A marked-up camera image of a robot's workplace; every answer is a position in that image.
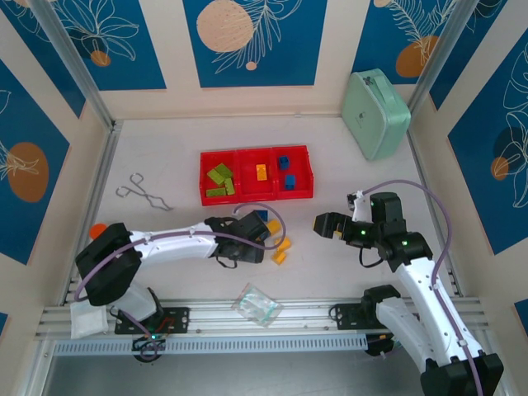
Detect red bin with blue legos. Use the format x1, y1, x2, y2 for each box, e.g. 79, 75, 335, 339
271, 144, 317, 200

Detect red bin with yellow legos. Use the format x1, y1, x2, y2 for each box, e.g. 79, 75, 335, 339
235, 147, 279, 204

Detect red bin with green legos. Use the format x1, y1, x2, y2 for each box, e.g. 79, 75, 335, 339
200, 150, 242, 207

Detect clear plastic bag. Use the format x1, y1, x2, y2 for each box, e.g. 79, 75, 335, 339
231, 282, 284, 329

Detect metal tongs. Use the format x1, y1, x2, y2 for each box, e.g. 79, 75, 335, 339
115, 172, 175, 212

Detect mint green zipper case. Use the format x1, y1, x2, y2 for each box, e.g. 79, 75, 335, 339
342, 70, 413, 163

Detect white paper pouch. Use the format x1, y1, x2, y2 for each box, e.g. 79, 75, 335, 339
68, 303, 110, 340

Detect aluminium table side rail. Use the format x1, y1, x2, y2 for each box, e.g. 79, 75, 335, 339
60, 121, 123, 307
406, 123, 464, 299

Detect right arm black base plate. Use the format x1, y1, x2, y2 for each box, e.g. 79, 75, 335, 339
329, 303, 389, 332

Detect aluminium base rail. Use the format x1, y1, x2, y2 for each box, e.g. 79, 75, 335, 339
35, 296, 492, 340

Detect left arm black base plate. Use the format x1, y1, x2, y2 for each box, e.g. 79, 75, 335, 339
114, 305, 192, 335

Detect grey slotted cable duct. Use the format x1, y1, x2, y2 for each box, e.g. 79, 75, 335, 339
53, 334, 369, 356

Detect aluminium frame post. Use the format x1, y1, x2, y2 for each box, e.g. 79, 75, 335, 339
407, 0, 476, 123
29, 0, 116, 130

